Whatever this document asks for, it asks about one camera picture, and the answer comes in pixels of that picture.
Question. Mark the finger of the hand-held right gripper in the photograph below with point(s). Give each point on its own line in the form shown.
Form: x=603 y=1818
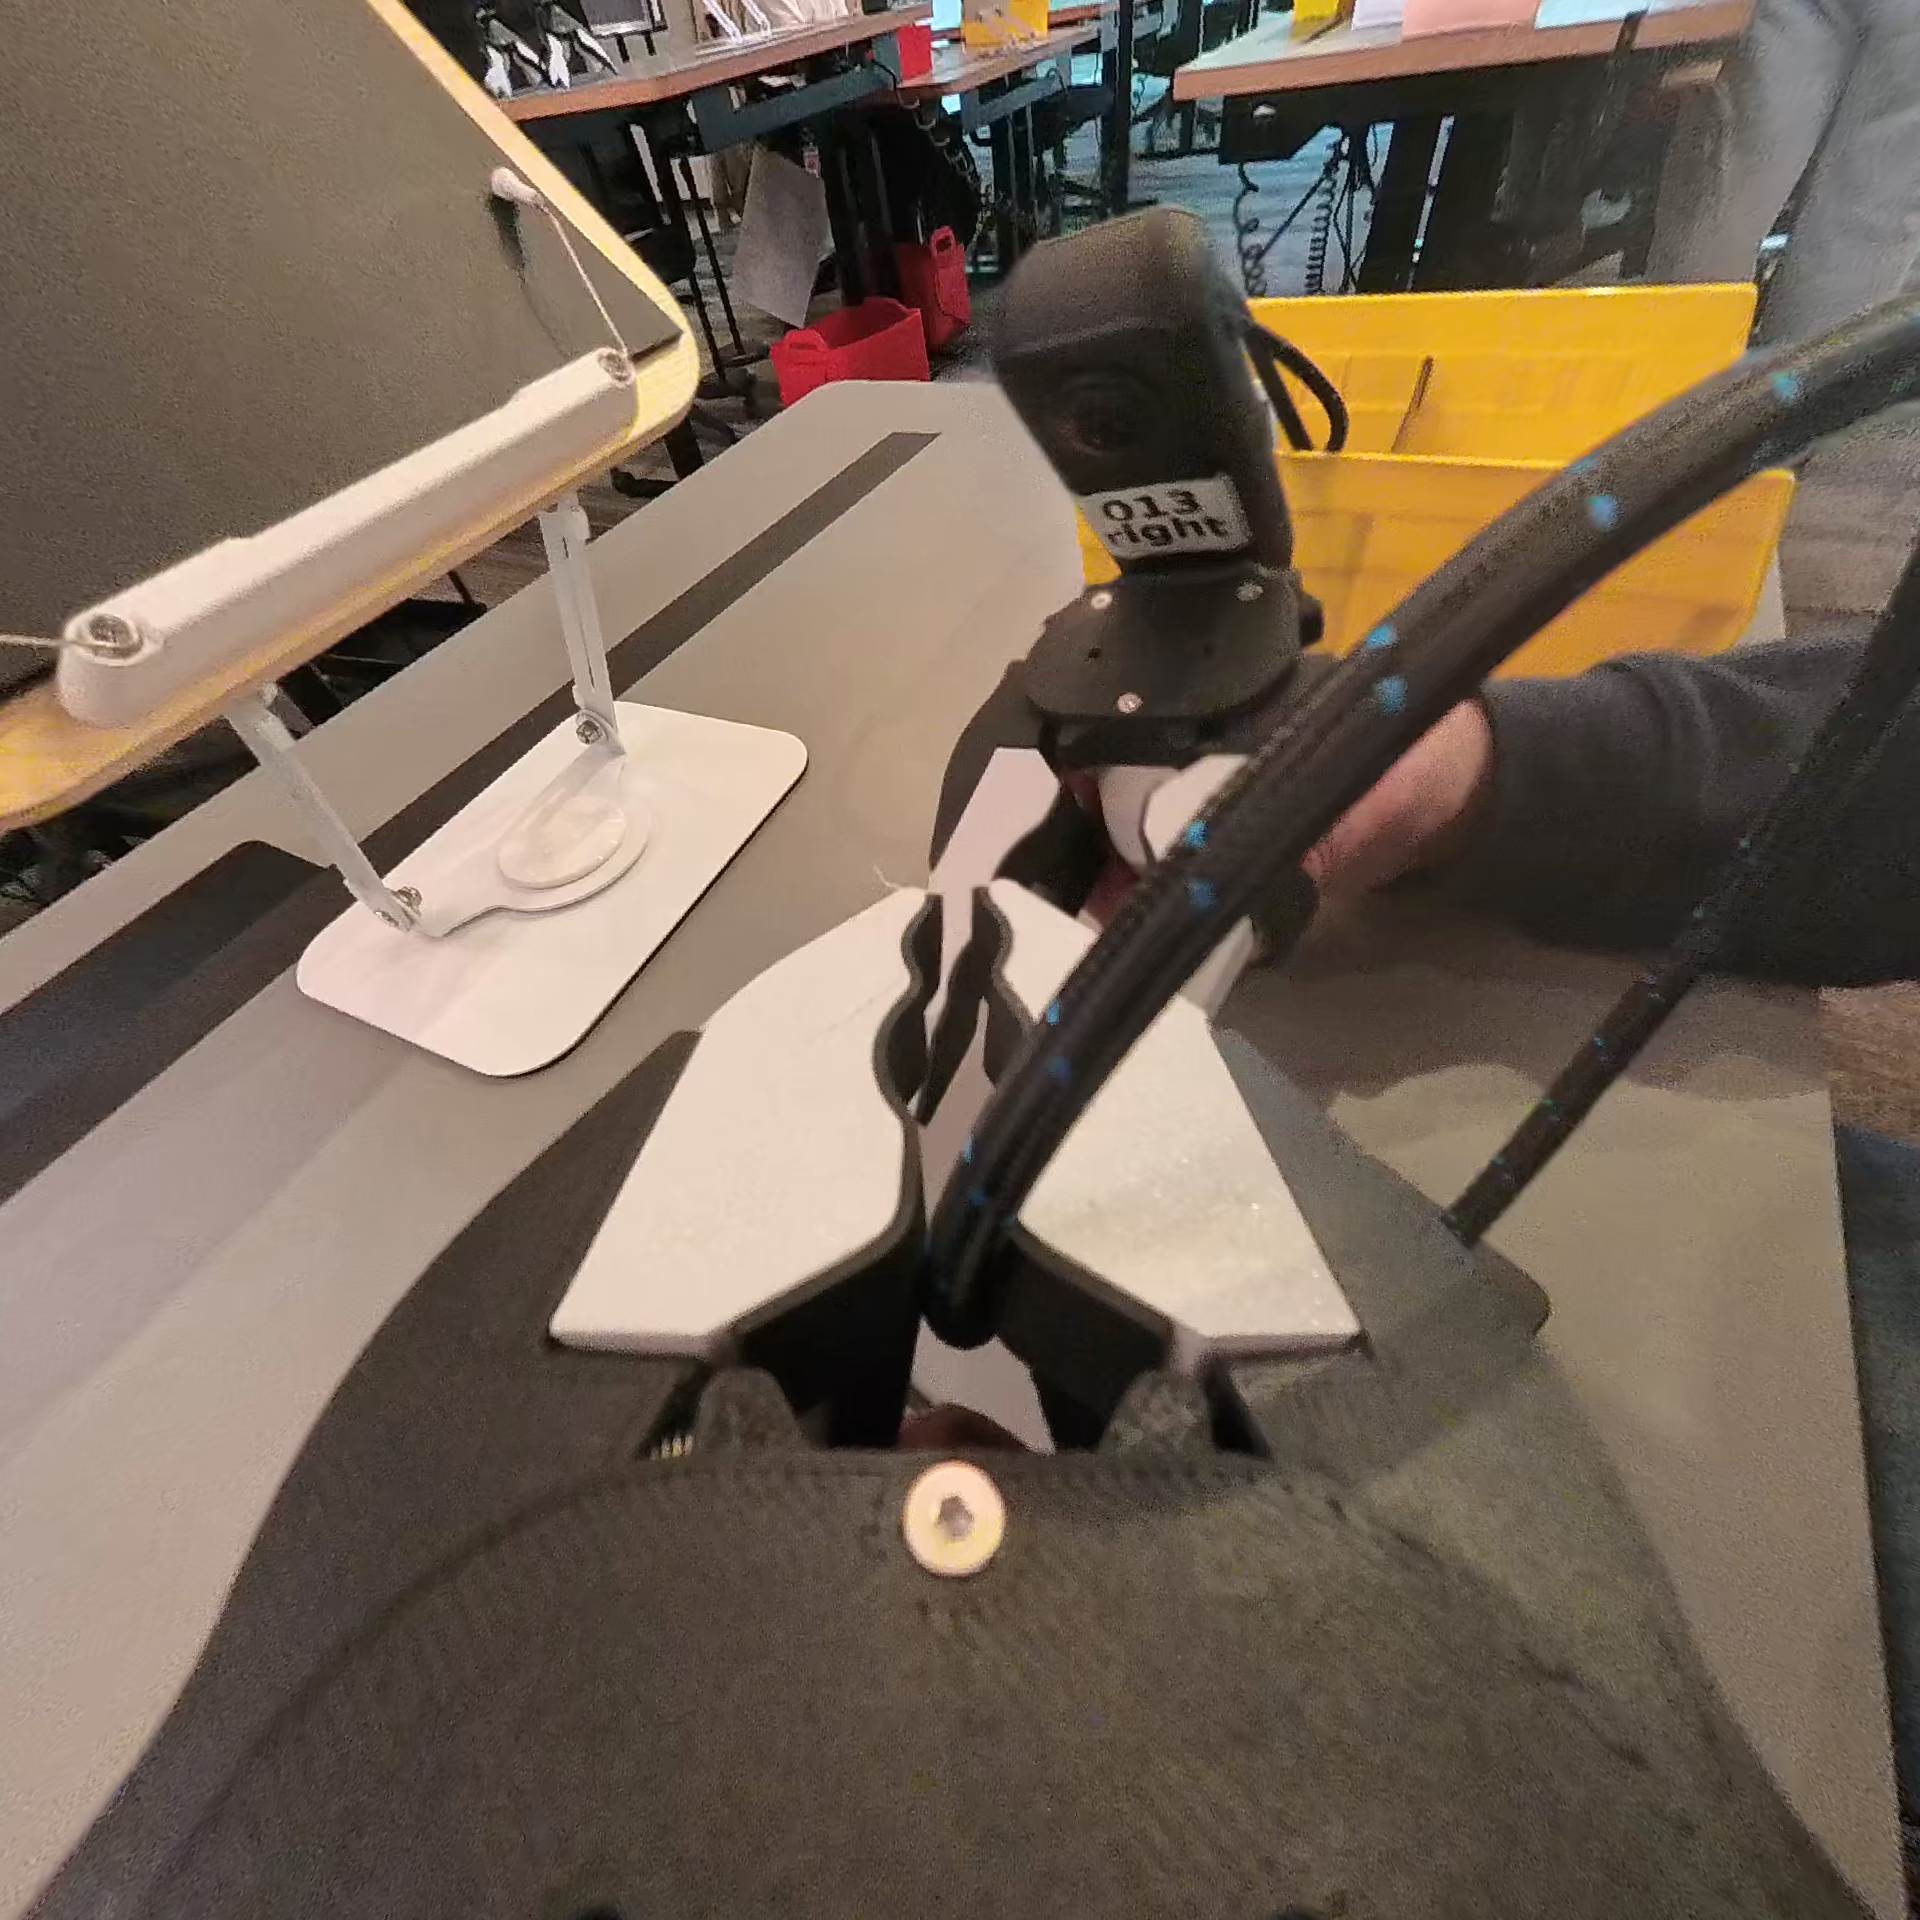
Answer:
x=997 y=809
x=1185 y=787

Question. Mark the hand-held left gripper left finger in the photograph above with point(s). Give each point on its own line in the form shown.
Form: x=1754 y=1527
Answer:
x=722 y=1185

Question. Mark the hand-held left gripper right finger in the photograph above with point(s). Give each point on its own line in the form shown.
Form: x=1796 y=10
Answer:
x=1202 y=1201

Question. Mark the yellow divided storage bin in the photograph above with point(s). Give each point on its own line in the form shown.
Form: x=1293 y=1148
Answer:
x=1622 y=600

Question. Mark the person's right forearm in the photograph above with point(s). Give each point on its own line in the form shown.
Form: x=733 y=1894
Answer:
x=1622 y=780

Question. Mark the person's right hand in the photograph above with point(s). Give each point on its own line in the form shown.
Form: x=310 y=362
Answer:
x=1425 y=795

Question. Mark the white wooden laptop stand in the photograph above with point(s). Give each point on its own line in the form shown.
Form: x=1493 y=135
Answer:
x=524 y=960

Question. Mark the brown bin divider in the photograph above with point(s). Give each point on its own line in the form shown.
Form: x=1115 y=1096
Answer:
x=1412 y=399

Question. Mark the red plastic bin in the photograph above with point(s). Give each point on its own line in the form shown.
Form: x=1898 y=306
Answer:
x=849 y=352
x=938 y=283

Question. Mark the white hanging paper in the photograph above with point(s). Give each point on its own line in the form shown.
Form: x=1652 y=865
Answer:
x=781 y=240

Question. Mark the person's blue jeans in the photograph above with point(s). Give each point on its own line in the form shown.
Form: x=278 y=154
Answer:
x=1883 y=1500

